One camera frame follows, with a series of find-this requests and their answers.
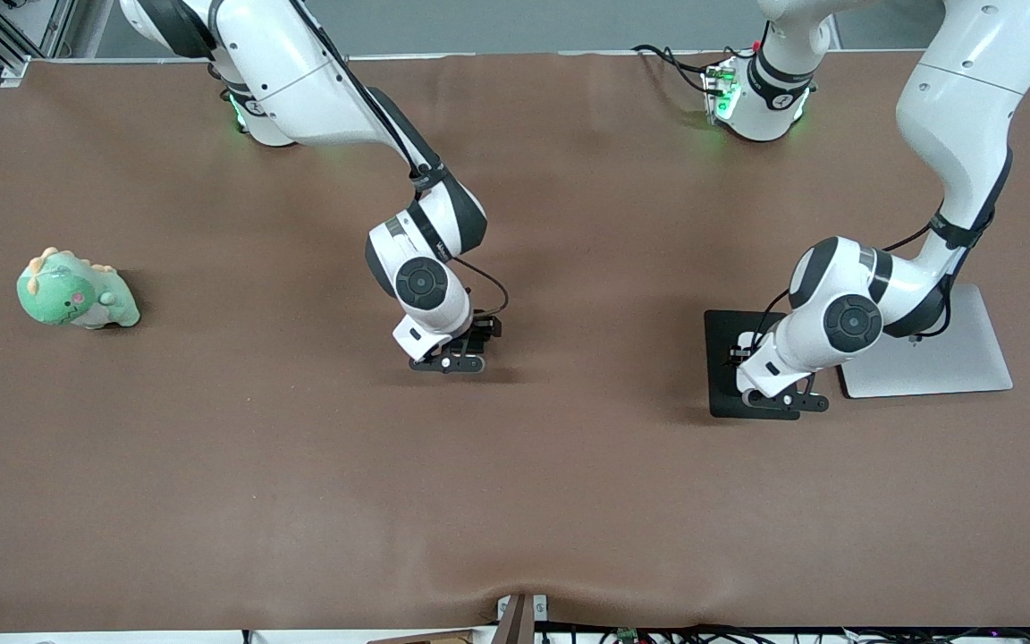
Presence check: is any brown table cover mat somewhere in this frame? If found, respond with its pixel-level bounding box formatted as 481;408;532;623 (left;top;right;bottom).
0;49;1030;632

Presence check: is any green dinosaur plush toy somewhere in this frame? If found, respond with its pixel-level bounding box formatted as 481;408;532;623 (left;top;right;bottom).
16;247;141;330

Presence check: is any black mouse pad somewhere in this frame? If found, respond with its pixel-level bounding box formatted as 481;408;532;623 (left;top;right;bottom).
704;309;801;420

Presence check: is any black left arm base cable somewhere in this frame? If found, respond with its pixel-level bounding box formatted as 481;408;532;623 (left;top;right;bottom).
631;43;717;97

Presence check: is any metal bracket with brown post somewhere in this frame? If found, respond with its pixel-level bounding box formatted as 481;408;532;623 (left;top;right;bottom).
495;592;552;644

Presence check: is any silver closed laptop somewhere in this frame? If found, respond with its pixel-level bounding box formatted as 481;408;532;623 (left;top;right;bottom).
840;284;1014;400

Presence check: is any aluminium frame profile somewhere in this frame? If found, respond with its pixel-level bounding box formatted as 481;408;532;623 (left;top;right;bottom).
0;0;87;86

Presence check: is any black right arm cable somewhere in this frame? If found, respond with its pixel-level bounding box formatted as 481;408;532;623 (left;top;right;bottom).
291;0;511;318

